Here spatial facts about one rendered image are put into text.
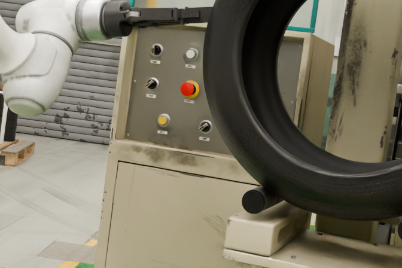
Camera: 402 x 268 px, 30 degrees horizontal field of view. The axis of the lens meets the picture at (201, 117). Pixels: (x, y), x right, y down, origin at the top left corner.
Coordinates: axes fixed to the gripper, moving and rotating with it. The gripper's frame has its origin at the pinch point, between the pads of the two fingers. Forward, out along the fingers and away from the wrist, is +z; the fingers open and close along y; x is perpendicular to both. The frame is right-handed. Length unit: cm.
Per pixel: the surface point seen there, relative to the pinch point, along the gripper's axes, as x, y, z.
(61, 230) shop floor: 97, 294, -199
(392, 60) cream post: 8.2, 26.7, 35.0
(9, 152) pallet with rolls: 58, 494, -371
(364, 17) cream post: -1.5, 26.7, 28.9
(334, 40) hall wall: -80, 889, -114
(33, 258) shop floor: 100, 220, -175
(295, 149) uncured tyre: 27.5, 15.2, 15.9
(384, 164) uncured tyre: 30.3, 15.7, 34.3
